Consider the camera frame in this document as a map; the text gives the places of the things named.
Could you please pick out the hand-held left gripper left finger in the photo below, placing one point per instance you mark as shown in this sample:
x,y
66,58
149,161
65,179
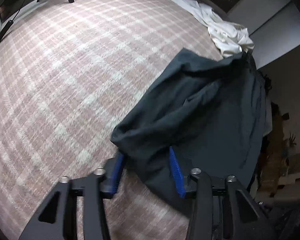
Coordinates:
x,y
117,170

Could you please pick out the dark grey jogger pants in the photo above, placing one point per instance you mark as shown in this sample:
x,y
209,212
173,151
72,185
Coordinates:
x,y
195,110

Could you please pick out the white garment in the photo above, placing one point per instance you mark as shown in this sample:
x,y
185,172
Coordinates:
x,y
222,30

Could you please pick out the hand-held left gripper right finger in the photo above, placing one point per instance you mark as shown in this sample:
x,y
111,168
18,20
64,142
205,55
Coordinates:
x,y
176,173

